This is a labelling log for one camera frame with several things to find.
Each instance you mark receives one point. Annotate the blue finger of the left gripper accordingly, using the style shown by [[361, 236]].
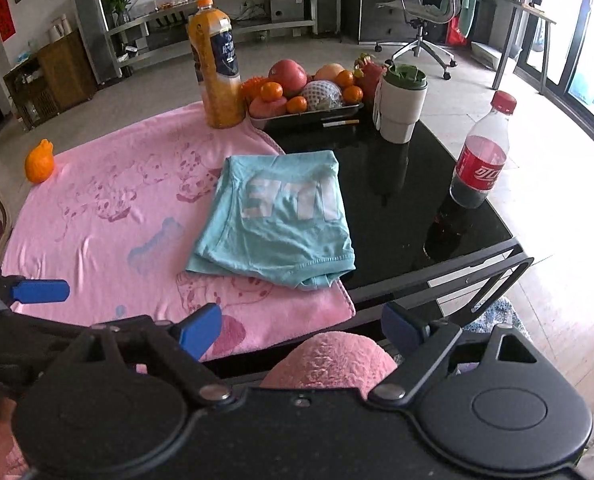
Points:
[[40, 291]]

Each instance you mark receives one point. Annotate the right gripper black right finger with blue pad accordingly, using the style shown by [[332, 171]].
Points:
[[400, 326]]

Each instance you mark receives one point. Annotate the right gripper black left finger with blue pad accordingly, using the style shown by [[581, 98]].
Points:
[[199, 331]]

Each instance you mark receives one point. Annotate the light blue t-shirt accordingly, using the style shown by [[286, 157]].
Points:
[[280, 218]]

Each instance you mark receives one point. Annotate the small orange fruit toy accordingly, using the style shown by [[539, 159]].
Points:
[[39, 163]]

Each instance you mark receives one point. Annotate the pink printed towel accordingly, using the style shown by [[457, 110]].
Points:
[[118, 219]]

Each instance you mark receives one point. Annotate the cola bottle red cap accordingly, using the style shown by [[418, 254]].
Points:
[[483, 154]]

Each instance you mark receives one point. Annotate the cigarette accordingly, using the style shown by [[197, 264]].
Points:
[[341, 123]]

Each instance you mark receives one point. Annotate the black fruit tray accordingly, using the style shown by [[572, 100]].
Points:
[[317, 118]]

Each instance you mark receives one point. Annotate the brown wooden cabinet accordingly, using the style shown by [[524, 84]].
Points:
[[51, 81]]

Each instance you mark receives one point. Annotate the white cup green lid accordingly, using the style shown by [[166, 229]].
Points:
[[399, 98]]

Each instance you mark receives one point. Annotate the netted white fruit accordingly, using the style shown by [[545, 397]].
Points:
[[322, 95]]

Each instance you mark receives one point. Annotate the red dragon fruit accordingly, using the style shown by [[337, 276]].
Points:
[[367, 74]]

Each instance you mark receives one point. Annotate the red apple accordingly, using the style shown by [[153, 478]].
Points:
[[290, 75]]

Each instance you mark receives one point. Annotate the orange juice bottle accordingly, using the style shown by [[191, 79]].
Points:
[[216, 67]]

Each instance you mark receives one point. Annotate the grey tower speaker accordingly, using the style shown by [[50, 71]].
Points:
[[94, 22]]

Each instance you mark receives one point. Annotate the green potted plant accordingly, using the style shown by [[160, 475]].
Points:
[[119, 9]]

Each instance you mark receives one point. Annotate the grey office chair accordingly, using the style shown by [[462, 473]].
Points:
[[419, 15]]

